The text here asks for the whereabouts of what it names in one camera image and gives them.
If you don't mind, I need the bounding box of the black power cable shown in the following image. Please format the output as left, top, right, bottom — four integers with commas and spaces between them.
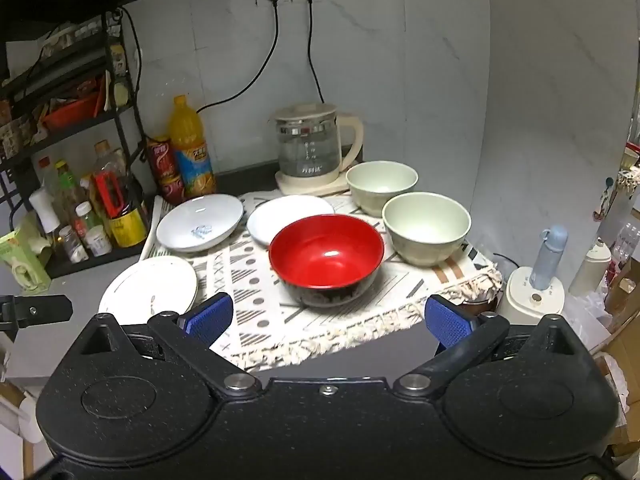
119, 6, 147, 137
196, 2, 279, 113
305, 2, 324, 106

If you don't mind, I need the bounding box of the clear oil bottle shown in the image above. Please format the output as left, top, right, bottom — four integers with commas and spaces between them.
52, 160, 89, 226

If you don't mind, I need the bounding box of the white plate with thin rim line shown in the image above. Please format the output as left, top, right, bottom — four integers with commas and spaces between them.
98, 256, 199, 317

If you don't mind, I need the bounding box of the orange juice bottle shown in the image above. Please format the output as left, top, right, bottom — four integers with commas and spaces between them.
168, 95, 217, 198

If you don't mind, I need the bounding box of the patterned fringed tablecloth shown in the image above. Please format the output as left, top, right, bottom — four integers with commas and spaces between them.
139, 190, 503, 373

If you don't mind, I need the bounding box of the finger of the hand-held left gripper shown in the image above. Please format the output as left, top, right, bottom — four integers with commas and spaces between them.
0, 294, 74, 332

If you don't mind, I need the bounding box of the white jar with label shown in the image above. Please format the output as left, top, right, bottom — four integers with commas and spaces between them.
84, 225, 114, 256

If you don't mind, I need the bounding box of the blue thermos bottle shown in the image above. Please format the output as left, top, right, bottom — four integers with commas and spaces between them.
530, 225, 569, 291

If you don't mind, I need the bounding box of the red and black bowl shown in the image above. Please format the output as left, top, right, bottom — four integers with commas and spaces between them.
268, 214, 385, 308

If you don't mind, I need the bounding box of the white plate with blue print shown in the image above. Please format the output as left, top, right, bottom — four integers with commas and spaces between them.
156, 193, 244, 253

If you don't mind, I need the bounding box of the black metal rack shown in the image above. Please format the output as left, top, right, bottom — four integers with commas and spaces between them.
0, 5, 156, 281

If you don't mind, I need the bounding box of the clear jar with white powder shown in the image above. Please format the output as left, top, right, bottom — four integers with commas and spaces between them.
59, 225, 90, 264

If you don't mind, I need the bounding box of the white appliance base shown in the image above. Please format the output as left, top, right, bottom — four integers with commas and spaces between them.
500, 265, 567, 326

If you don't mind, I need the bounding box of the small plain white plate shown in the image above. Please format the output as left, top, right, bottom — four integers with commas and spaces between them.
247, 195, 335, 247

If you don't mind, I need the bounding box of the glass electric kettle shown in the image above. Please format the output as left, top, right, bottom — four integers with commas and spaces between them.
274, 103, 364, 186

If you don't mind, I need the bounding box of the green cardboard box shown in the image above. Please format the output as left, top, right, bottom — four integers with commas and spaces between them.
0, 217, 53, 291

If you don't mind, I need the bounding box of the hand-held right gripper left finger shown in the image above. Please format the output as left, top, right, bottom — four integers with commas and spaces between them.
75, 291, 263, 397

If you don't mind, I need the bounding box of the red label sauce bottle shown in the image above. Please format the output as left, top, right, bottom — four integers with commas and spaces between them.
75, 201, 104, 233

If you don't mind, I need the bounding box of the cream kettle base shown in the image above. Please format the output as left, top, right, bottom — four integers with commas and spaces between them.
274, 170, 352, 197

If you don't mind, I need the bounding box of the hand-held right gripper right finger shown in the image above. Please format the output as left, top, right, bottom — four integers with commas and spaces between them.
392, 294, 593, 397

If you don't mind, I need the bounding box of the large yellow label sauce bottle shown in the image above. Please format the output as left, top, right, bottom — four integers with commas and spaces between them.
92, 140, 149, 249

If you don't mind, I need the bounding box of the red plastic basket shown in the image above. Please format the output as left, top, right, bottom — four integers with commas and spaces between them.
40, 94, 101, 131

